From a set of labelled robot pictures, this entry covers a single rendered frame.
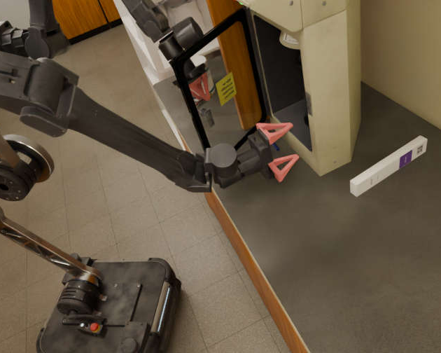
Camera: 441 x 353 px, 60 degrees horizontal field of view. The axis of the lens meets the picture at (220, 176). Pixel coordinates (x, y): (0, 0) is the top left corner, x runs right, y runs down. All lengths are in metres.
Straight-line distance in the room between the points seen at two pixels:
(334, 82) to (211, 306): 1.41
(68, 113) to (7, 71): 0.10
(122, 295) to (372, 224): 1.31
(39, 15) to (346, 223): 1.03
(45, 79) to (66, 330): 1.59
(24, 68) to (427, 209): 0.96
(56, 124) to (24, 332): 2.04
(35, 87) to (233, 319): 1.61
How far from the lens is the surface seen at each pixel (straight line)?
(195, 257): 2.29
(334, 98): 1.06
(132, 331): 1.86
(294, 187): 1.18
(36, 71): 0.68
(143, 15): 1.13
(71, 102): 0.68
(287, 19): 0.90
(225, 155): 0.79
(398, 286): 0.99
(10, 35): 1.36
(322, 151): 1.14
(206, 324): 2.07
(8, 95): 0.65
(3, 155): 1.33
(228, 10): 1.24
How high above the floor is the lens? 1.80
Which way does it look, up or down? 42 degrees down
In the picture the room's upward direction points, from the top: 20 degrees counter-clockwise
